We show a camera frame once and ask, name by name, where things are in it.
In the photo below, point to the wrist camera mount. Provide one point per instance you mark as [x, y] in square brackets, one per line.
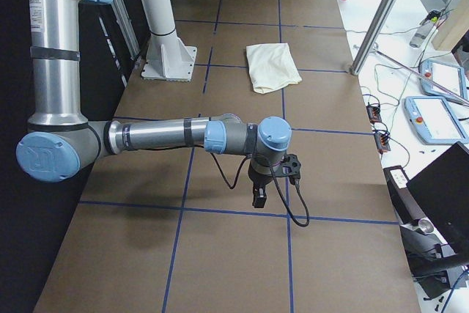
[290, 167]

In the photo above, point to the black camera tripod mount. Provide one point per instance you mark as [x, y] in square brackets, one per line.
[435, 265]

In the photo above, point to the near blue teach pendant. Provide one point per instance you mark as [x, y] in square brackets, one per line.
[433, 120]

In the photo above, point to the blue teach pendant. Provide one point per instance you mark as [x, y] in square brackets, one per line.
[433, 120]
[452, 77]

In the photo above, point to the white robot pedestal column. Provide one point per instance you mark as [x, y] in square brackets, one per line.
[167, 58]

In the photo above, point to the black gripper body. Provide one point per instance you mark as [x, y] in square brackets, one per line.
[259, 179]

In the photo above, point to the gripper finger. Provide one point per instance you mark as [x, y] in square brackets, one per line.
[259, 197]

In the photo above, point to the cream long-sleeve cat shirt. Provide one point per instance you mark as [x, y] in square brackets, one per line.
[271, 67]

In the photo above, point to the far blue teach pendant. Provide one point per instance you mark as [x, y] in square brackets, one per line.
[452, 77]

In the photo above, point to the aluminium frame post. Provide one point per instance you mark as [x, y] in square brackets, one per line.
[376, 25]

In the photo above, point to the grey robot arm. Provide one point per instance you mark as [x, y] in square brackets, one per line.
[61, 140]

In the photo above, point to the black laptop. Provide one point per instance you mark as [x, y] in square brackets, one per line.
[441, 191]

